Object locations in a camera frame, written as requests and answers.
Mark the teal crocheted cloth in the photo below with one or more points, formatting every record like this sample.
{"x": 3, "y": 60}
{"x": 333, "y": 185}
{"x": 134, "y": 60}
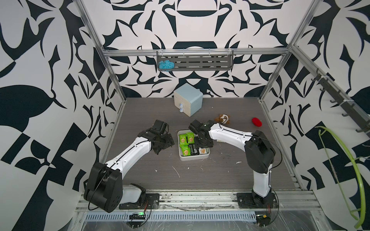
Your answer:
{"x": 166, "y": 65}

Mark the green cookie packet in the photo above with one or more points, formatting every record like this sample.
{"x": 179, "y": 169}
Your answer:
{"x": 190, "y": 138}
{"x": 183, "y": 139}
{"x": 185, "y": 150}

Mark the white storage box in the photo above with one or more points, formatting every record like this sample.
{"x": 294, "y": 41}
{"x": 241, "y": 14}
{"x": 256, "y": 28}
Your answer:
{"x": 190, "y": 158}

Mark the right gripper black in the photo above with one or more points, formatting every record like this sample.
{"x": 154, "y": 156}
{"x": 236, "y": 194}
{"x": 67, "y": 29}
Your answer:
{"x": 206, "y": 144}

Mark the grey hook rail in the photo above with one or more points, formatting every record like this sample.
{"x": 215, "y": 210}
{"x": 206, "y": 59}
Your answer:
{"x": 341, "y": 99}

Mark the grey wall shelf rack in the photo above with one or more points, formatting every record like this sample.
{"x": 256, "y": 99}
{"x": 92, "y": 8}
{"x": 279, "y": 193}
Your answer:
{"x": 208, "y": 60}

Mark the small white bottle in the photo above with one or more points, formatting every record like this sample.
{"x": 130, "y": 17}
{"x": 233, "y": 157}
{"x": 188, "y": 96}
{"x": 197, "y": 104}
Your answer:
{"x": 181, "y": 108}

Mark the brown white plush toy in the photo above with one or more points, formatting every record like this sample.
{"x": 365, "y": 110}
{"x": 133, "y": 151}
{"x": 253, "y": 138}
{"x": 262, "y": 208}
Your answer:
{"x": 223, "y": 119}

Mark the white cookie packet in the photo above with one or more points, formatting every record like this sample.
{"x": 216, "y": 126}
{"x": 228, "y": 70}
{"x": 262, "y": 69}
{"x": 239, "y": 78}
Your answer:
{"x": 203, "y": 151}

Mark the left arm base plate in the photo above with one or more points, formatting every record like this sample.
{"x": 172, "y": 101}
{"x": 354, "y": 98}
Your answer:
{"x": 149, "y": 201}

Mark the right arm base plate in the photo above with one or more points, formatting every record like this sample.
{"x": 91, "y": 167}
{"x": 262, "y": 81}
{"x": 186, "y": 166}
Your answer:
{"x": 252, "y": 200}

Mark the light blue drawer cabinet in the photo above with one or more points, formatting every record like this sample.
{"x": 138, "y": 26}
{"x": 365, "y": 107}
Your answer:
{"x": 190, "y": 97}

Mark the black cookie packet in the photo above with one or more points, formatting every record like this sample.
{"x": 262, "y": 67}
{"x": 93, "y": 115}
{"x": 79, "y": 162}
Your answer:
{"x": 193, "y": 150}

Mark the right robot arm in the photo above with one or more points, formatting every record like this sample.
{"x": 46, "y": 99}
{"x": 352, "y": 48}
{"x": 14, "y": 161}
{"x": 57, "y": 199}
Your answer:
{"x": 260, "y": 153}

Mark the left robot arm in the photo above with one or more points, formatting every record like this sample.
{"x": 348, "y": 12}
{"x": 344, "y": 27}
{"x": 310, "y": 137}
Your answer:
{"x": 105, "y": 187}

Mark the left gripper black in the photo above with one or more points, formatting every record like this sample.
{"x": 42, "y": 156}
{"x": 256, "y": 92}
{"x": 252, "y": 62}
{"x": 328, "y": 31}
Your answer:
{"x": 168, "y": 141}

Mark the red oval object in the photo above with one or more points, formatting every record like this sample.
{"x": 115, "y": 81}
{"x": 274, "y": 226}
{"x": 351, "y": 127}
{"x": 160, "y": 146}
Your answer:
{"x": 257, "y": 122}

